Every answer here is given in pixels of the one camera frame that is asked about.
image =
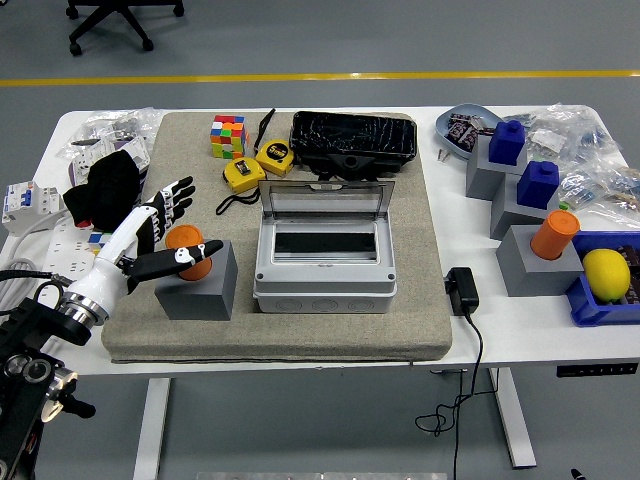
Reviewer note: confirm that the white purple packet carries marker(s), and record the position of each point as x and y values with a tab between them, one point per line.
132	152

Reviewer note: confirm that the orange cylinder battery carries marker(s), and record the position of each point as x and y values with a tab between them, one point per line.
552	237
181	236

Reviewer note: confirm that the blue storage bin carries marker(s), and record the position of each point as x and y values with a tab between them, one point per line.
600	315

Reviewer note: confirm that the black plastic case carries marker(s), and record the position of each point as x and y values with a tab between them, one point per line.
354	137

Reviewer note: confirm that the black office chair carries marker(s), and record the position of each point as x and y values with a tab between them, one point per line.
107	25

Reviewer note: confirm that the grey electrical enclosure box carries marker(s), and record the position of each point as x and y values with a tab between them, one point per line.
325	290

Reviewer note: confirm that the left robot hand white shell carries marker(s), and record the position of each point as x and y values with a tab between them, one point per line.
107	270

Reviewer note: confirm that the dark packets in bin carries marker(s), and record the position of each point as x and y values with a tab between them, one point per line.
632	260

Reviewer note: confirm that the dark snack packets in bowl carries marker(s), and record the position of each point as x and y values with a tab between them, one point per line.
462	132

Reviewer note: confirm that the white circuit breaker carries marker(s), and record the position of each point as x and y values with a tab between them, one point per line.
25	205

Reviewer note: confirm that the colourful puzzle cube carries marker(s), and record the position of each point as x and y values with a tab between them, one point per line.
97	240
227	137

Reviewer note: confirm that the transparent hinged box lid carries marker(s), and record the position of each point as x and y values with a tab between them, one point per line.
325	200

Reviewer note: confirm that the white table leg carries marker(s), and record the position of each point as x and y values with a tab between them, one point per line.
515	430
152	430

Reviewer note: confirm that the black cloth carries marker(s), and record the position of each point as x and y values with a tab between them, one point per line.
110	185

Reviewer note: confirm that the clear bags of small components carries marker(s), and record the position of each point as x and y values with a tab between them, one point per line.
585	130

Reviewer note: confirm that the yellow lemon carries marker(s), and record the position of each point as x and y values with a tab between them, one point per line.
606	275

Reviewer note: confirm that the black power adapter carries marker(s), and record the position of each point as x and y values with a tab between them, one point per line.
462	295

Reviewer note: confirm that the small metal pins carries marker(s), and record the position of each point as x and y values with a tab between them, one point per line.
443	155

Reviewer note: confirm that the grey block with round hole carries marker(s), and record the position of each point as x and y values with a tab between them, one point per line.
200	300

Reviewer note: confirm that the yellow tape measure 5m label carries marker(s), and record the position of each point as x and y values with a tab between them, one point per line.
274	156

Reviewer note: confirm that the clear plastic bags of parts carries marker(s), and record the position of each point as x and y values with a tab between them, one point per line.
125	122

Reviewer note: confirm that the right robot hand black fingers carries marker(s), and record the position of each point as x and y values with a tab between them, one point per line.
577	474

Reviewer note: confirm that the blue-grey bowl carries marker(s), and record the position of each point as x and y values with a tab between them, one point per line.
467	111

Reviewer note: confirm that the black table control panel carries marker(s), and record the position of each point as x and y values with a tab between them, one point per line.
595	370

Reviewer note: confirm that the blue plastic block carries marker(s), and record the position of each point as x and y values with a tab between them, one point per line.
507	145
537	187

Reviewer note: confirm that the grey-brown fabric mat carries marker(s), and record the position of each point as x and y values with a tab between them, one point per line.
325	335

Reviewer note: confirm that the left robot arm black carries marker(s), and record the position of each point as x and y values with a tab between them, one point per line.
30	340

